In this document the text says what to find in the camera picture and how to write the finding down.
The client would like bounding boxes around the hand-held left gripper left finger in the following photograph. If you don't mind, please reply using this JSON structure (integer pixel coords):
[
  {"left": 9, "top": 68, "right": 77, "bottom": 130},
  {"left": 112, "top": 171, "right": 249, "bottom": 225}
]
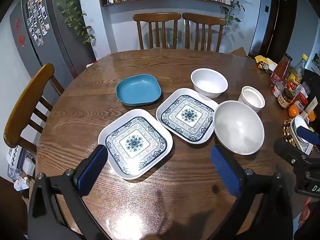
[{"left": 27, "top": 144, "right": 108, "bottom": 240}]

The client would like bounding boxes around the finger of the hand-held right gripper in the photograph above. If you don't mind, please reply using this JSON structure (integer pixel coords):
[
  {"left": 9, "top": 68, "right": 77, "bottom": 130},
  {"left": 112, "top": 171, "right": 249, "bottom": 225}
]
[
  {"left": 273, "top": 139, "right": 311, "bottom": 167},
  {"left": 297, "top": 126, "right": 320, "bottom": 146}
]

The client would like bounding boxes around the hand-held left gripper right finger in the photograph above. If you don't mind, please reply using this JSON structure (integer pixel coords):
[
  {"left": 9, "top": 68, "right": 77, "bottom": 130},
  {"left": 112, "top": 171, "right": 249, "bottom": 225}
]
[{"left": 210, "top": 144, "right": 293, "bottom": 240}]

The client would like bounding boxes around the large white bowl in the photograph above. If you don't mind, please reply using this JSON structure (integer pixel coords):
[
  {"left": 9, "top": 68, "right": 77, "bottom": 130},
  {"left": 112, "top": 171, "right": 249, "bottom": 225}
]
[{"left": 214, "top": 100, "right": 265, "bottom": 155}]

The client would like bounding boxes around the blue patterned square plate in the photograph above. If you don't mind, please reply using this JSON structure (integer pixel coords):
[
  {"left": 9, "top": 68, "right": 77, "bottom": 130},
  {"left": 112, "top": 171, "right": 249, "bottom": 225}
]
[
  {"left": 98, "top": 109, "right": 174, "bottom": 180},
  {"left": 156, "top": 88, "right": 219, "bottom": 145}
]

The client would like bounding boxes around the small white straight-sided bowl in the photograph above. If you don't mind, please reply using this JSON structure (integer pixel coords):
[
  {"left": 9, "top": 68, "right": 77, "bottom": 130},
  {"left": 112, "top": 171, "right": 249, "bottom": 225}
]
[{"left": 237, "top": 86, "right": 265, "bottom": 113}]

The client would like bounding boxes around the medium white bowl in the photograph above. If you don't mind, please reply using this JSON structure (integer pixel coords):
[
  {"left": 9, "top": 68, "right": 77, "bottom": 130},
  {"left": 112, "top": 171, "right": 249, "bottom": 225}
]
[{"left": 190, "top": 68, "right": 229, "bottom": 99}]

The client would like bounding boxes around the person's right hand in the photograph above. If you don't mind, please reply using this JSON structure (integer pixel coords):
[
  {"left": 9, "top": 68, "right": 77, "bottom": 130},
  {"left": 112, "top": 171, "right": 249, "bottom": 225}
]
[{"left": 298, "top": 197, "right": 312, "bottom": 228}]

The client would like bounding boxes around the small white dish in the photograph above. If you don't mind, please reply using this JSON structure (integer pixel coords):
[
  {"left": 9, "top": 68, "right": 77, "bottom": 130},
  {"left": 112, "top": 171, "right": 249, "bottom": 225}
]
[{"left": 293, "top": 115, "right": 313, "bottom": 154}]

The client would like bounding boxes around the tray of nuts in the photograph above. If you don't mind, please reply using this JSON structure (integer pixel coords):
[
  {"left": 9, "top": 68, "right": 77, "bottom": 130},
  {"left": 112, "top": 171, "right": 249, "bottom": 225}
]
[{"left": 282, "top": 119, "right": 300, "bottom": 147}]

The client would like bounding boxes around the red-lidded jar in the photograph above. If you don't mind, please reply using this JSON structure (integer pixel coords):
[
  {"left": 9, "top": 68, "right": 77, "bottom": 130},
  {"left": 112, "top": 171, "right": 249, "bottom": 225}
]
[{"left": 291, "top": 92, "right": 308, "bottom": 112}]

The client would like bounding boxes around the brown sauce jar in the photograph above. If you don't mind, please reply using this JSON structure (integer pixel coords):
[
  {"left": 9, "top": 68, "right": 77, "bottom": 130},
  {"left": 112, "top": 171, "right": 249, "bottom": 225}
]
[{"left": 277, "top": 88, "right": 295, "bottom": 110}]

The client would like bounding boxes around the small white-lidded jar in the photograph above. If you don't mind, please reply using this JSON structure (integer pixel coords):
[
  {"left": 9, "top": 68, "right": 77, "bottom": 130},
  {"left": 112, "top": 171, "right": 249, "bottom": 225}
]
[{"left": 272, "top": 82, "right": 285, "bottom": 98}]

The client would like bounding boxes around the yellow-capped oil bottle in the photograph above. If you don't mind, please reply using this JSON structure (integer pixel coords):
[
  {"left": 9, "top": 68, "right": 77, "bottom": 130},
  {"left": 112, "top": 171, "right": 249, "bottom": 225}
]
[{"left": 286, "top": 54, "right": 309, "bottom": 92}]

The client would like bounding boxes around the red sauce bottle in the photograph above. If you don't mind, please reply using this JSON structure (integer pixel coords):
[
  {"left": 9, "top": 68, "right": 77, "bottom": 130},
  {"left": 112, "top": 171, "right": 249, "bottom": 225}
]
[{"left": 269, "top": 53, "right": 293, "bottom": 88}]

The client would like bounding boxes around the pile of boxes and paper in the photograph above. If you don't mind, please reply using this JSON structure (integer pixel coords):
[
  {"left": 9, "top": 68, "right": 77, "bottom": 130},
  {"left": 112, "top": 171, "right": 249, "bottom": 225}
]
[{"left": 6, "top": 146, "right": 37, "bottom": 198}]

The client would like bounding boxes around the yellow snack packet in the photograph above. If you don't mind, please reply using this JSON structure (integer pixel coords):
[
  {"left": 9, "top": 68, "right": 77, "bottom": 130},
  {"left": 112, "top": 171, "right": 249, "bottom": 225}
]
[{"left": 254, "top": 55, "right": 278, "bottom": 73}]

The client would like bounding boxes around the wooden chair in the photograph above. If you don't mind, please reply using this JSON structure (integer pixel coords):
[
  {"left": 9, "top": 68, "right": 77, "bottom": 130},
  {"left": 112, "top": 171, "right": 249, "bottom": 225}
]
[
  {"left": 182, "top": 12, "right": 227, "bottom": 53},
  {"left": 133, "top": 12, "right": 181, "bottom": 50},
  {"left": 4, "top": 63, "right": 65, "bottom": 153}
]

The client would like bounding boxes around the dark brown door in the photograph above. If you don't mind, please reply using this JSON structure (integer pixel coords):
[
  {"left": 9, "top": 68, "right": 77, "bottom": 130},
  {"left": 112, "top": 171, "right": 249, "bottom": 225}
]
[{"left": 259, "top": 0, "right": 298, "bottom": 58}]

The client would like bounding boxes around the grey refrigerator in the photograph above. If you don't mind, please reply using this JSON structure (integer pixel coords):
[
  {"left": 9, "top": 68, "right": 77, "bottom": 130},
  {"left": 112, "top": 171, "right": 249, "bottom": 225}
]
[{"left": 9, "top": 0, "right": 97, "bottom": 79}]

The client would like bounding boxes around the green trailing vine plant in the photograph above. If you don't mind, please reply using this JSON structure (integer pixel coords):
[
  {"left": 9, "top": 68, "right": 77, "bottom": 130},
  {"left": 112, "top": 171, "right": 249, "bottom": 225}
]
[
  {"left": 222, "top": 0, "right": 247, "bottom": 27},
  {"left": 51, "top": 0, "right": 95, "bottom": 44}
]

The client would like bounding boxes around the group of fridge photo magnets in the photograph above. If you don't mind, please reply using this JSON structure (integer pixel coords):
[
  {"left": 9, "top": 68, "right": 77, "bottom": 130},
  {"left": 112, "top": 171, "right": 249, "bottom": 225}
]
[{"left": 26, "top": 0, "right": 50, "bottom": 47}]

